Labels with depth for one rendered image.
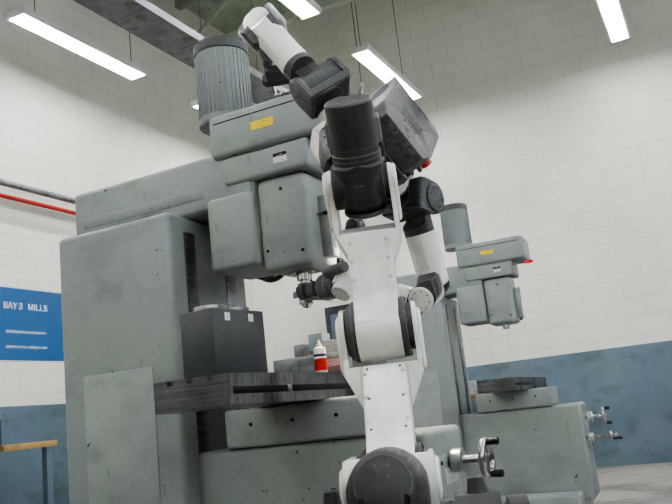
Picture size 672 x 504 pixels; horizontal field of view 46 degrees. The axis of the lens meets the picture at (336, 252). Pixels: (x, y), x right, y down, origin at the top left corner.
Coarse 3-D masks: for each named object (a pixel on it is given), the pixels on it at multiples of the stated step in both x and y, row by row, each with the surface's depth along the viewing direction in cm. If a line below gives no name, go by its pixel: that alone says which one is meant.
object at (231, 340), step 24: (192, 312) 214; (216, 312) 212; (240, 312) 220; (192, 336) 213; (216, 336) 210; (240, 336) 218; (264, 336) 227; (192, 360) 212; (216, 360) 208; (240, 360) 216; (264, 360) 225
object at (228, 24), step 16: (176, 0) 1002; (192, 0) 990; (208, 0) 1008; (224, 0) 971; (240, 0) 1017; (256, 0) 1025; (272, 0) 1026; (320, 0) 905; (336, 0) 895; (352, 0) 895; (208, 16) 1051; (224, 16) 1052; (240, 16) 1061; (288, 16) 922; (224, 32) 1099
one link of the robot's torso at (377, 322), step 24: (336, 216) 189; (360, 240) 186; (384, 240) 186; (360, 264) 185; (384, 264) 184; (360, 288) 183; (384, 288) 183; (360, 312) 181; (384, 312) 180; (408, 312) 181; (360, 336) 179; (384, 336) 179; (408, 336) 178; (360, 360) 183
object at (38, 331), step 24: (0, 288) 673; (24, 288) 696; (0, 312) 668; (24, 312) 691; (48, 312) 716; (0, 336) 663; (24, 336) 686; (48, 336) 711; (0, 360) 659; (24, 360) 681; (48, 360) 705
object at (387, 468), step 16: (384, 448) 146; (400, 448) 154; (368, 464) 140; (384, 464) 139; (400, 464) 139; (416, 464) 144; (352, 480) 140; (368, 480) 138; (384, 480) 138; (400, 480) 138; (416, 480) 139; (480, 480) 187; (336, 496) 190; (352, 496) 139; (368, 496) 137; (384, 496) 137; (400, 496) 136; (416, 496) 138; (464, 496) 184; (480, 496) 183; (496, 496) 183
